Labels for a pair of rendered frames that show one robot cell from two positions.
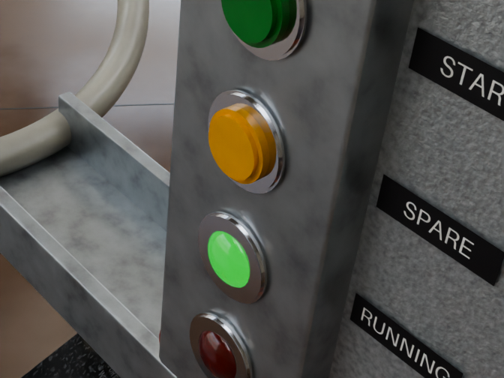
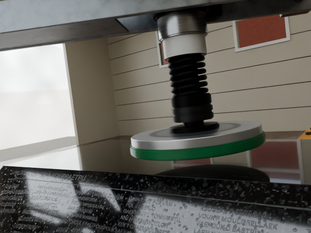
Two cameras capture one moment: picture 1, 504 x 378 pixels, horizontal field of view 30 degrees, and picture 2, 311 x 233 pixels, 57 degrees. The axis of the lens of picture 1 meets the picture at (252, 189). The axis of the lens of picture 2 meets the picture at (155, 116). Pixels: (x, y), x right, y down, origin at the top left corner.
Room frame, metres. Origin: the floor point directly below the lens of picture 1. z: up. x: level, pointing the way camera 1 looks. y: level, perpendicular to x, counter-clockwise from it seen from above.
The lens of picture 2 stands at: (-0.06, 0.18, 0.98)
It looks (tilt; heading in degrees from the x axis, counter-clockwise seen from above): 3 degrees down; 326
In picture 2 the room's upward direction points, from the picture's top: 7 degrees counter-clockwise
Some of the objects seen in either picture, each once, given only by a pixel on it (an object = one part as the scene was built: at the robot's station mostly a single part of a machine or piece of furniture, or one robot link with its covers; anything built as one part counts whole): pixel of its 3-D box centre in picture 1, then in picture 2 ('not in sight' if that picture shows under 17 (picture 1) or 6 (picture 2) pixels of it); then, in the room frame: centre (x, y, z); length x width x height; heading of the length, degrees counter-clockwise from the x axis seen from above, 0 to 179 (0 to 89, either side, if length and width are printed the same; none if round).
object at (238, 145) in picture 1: (242, 143); not in sight; (0.25, 0.00, 1.41); 0.03 x 0.01 x 0.03; 48
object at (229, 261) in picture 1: (233, 256); not in sight; (0.26, 0.00, 1.36); 0.02 x 0.01 x 0.02; 48
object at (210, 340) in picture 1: (222, 352); not in sight; (0.26, 0.00, 1.31); 0.02 x 0.01 x 0.02; 48
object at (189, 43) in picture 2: not in sight; (184, 46); (0.30, -0.13, 1.06); 0.07 x 0.07 x 0.04
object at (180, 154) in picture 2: not in sight; (194, 135); (0.30, -0.13, 0.91); 0.22 x 0.22 x 0.04
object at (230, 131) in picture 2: not in sight; (194, 132); (0.30, -0.13, 0.92); 0.21 x 0.21 x 0.01
